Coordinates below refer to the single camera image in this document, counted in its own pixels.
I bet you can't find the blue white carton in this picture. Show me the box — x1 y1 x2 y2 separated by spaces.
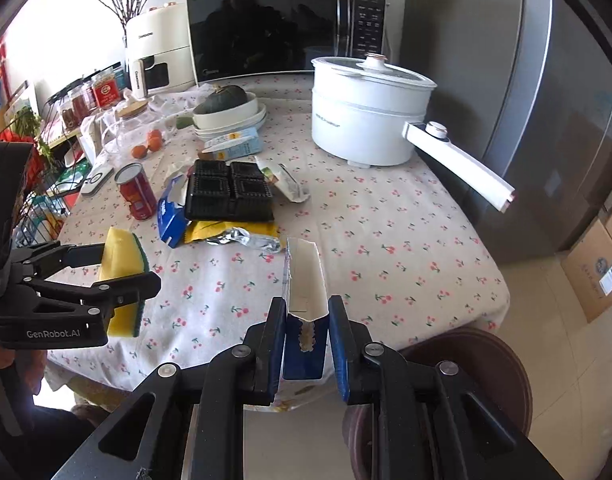
283 237 331 381

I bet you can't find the dark green pumpkin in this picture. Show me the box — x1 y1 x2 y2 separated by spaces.
193 84 249 115

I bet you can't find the cardboard box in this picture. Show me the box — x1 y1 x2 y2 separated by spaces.
560 219 612 324

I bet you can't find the black wire rack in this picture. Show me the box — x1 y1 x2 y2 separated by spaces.
0 64 128 253

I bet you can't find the light blue milk carton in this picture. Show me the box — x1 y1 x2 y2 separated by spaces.
201 127 263 162

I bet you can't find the white remote control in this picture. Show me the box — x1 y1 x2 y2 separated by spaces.
79 163 113 197

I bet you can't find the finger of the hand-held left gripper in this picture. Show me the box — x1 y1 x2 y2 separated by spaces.
10 242 108 282
20 273 163 322

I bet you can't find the blue tissue packet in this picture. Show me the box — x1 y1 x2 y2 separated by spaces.
157 172 195 250

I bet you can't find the black glass microwave oven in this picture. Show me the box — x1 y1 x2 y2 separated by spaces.
185 0 389 89

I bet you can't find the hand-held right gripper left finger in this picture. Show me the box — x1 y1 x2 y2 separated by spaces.
51 297 287 480

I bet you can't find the grey refrigerator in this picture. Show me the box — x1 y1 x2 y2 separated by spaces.
403 0 612 267

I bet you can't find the black plastic tray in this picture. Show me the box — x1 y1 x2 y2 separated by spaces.
184 158 276 222

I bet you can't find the white bowl with green handle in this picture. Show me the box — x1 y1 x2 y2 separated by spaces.
177 91 259 131

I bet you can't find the brown round stool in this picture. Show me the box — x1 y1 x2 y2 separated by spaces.
342 327 534 480

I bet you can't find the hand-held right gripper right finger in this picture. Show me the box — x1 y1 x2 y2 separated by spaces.
329 295 561 480

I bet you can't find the glass jar with wooden lid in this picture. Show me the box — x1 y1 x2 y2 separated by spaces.
114 99 152 134

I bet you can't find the white electric cooking pot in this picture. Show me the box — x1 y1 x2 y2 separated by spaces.
310 52 517 214

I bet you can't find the yellow green sponge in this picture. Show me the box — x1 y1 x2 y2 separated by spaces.
96 226 148 339

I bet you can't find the white crumpled wrapper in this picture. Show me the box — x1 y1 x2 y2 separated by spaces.
254 154 311 205

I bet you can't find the red drink can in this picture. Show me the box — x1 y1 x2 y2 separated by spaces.
114 162 159 221

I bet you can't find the red label jar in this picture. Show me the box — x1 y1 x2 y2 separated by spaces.
90 70 122 110

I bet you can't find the yellow foil snack wrapper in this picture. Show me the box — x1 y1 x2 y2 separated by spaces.
185 219 283 254

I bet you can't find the cream air fryer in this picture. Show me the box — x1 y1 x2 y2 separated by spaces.
124 2 197 99

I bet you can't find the clear plastic bag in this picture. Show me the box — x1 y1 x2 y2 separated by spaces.
99 109 179 159

